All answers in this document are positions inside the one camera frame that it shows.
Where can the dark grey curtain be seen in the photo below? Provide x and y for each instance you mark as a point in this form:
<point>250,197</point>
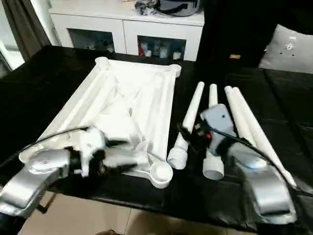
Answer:
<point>24,24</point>

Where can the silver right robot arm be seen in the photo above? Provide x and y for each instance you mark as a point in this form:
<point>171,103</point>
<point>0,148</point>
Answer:
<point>269,195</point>

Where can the white plastic table top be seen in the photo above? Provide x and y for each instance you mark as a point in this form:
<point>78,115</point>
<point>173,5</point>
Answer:
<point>127,98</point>

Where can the white pillow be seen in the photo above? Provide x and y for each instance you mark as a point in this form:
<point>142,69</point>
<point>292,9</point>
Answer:
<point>288,54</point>

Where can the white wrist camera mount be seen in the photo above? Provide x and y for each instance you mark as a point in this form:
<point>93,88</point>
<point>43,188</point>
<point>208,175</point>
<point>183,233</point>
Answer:
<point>218,117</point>
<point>90,144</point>

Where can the white glass-door cabinet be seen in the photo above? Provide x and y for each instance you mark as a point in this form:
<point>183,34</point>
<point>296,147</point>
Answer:
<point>122,29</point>

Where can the black metal table leg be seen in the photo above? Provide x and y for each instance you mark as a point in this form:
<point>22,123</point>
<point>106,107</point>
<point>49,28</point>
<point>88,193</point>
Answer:
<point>45,208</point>

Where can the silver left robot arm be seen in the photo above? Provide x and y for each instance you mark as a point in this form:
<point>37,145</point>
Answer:
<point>24,186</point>

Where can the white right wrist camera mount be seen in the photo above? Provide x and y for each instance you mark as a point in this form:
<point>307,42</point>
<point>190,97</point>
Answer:
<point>218,117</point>

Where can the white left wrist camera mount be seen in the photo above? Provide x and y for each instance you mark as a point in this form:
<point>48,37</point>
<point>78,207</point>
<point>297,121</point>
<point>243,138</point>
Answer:
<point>90,144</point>

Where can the black table mat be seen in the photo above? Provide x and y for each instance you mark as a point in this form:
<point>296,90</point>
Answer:
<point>281,110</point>

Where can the white plastic table leg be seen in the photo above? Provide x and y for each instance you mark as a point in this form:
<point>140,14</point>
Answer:
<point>249,117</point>
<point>193,110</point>
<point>238,117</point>
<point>213,95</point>

